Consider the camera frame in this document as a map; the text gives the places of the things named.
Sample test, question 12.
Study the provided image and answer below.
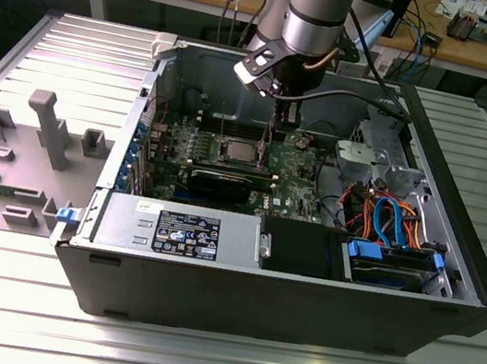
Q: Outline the green motherboard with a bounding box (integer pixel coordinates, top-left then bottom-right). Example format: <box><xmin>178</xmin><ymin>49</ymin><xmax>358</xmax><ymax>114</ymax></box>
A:
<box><xmin>128</xmin><ymin>95</ymin><xmax>351</xmax><ymax>229</ymax></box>

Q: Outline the red power wire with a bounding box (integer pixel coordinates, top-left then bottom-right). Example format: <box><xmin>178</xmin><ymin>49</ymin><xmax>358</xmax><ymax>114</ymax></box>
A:
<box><xmin>333</xmin><ymin>182</ymin><xmax>368</xmax><ymax>234</ymax></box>

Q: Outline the CPU socket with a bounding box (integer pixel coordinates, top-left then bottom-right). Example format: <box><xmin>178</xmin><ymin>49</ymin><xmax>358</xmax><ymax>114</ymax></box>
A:
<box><xmin>208</xmin><ymin>133</ymin><xmax>278</xmax><ymax>173</ymax></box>

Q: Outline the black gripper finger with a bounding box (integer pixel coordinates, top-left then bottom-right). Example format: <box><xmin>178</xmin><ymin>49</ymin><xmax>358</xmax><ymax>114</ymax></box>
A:
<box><xmin>283</xmin><ymin>100</ymin><xmax>303</xmax><ymax>127</ymax></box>
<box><xmin>272</xmin><ymin>98</ymin><xmax>288</xmax><ymax>124</ymax></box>

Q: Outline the grey parts rack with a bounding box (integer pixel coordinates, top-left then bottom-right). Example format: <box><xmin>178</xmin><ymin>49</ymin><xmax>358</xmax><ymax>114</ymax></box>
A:
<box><xmin>0</xmin><ymin>81</ymin><xmax>120</xmax><ymax>248</ymax></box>

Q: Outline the copper coloured cable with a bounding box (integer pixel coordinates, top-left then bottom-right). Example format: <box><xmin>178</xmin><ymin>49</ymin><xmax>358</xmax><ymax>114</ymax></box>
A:
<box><xmin>303</xmin><ymin>42</ymin><xmax>340</xmax><ymax>75</ymax></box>

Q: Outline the black PC case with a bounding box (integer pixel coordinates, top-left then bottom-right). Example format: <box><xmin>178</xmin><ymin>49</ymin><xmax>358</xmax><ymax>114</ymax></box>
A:
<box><xmin>37</xmin><ymin>18</ymin><xmax>487</xmax><ymax>364</ymax></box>

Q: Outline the silver CPU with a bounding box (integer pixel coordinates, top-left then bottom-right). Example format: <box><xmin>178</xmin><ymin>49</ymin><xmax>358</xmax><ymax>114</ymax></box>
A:
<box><xmin>222</xmin><ymin>138</ymin><xmax>256</xmax><ymax>167</ymax></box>

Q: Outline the black camera cable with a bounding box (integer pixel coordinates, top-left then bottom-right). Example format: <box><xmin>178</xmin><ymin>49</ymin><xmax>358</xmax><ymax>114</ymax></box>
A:
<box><xmin>269</xmin><ymin>77</ymin><xmax>417</xmax><ymax>125</ymax></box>

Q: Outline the black graphics card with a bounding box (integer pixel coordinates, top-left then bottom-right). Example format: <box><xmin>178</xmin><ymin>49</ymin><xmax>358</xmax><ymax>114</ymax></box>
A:
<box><xmin>174</xmin><ymin>162</ymin><xmax>257</xmax><ymax>207</ymax></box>

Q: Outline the silver metal drive cage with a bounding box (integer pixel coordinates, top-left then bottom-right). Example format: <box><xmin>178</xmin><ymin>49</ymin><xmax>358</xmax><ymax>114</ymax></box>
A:
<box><xmin>329</xmin><ymin>90</ymin><xmax>446</xmax><ymax>201</ymax></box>

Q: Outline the small black device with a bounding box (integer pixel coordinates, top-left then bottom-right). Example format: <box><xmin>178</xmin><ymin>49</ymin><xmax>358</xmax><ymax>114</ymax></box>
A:
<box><xmin>422</xmin><ymin>30</ymin><xmax>445</xmax><ymax>49</ymax></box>

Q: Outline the blue data wire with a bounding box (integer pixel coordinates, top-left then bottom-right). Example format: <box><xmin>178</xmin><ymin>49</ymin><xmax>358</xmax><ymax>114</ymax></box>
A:
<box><xmin>365</xmin><ymin>190</ymin><xmax>418</xmax><ymax>253</ymax></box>

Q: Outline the black power supply label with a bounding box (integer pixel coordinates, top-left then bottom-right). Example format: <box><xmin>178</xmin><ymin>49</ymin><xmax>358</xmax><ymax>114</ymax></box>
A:
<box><xmin>151</xmin><ymin>208</ymin><xmax>223</xmax><ymax>264</ymax></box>

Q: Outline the thin red wire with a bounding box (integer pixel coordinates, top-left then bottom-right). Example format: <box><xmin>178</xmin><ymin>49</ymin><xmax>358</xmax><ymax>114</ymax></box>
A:
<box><xmin>143</xmin><ymin>94</ymin><xmax>173</xmax><ymax>129</ymax></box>

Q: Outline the white paper sheet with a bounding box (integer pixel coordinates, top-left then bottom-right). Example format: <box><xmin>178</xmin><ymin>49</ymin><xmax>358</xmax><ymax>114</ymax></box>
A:
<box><xmin>434</xmin><ymin>0</ymin><xmax>471</xmax><ymax>19</ymax></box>

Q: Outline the thick black cable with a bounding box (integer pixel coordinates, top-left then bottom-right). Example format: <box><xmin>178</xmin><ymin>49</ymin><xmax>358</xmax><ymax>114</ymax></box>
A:
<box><xmin>310</xmin><ymin>147</ymin><xmax>352</xmax><ymax>200</ymax></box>

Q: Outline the hard disk in blue carrier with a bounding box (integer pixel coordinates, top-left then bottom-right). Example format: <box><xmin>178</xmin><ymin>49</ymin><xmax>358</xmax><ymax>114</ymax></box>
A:
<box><xmin>338</xmin><ymin>236</ymin><xmax>447</xmax><ymax>299</ymax></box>

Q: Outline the blue plastic clip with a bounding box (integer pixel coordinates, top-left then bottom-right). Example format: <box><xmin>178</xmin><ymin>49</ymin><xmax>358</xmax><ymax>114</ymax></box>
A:
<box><xmin>55</xmin><ymin>205</ymin><xmax>81</xmax><ymax>227</ymax></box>

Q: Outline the silver power supply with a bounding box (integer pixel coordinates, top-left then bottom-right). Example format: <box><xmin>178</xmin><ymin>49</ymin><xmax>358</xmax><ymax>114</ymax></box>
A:
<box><xmin>90</xmin><ymin>188</ymin><xmax>267</xmax><ymax>273</ymax></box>

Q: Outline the tall black box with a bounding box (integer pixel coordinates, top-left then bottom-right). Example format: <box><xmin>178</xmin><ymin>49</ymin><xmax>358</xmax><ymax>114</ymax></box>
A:
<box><xmin>380</xmin><ymin>0</ymin><xmax>415</xmax><ymax>42</ymax></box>

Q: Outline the black and white wrist camera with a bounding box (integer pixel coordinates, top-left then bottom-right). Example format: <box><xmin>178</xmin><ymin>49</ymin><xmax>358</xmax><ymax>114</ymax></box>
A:
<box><xmin>229</xmin><ymin>34</ymin><xmax>291</xmax><ymax>101</ymax></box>

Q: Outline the grey plastic case latch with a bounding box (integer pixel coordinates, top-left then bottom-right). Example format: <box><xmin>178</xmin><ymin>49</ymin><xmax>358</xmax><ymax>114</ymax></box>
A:
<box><xmin>148</xmin><ymin>29</ymin><xmax>181</xmax><ymax>64</ymax></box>

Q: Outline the orange power wire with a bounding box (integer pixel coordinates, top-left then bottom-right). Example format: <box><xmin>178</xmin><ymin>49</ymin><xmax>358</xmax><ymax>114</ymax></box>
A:
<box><xmin>353</xmin><ymin>185</ymin><xmax>434</xmax><ymax>252</ymax></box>

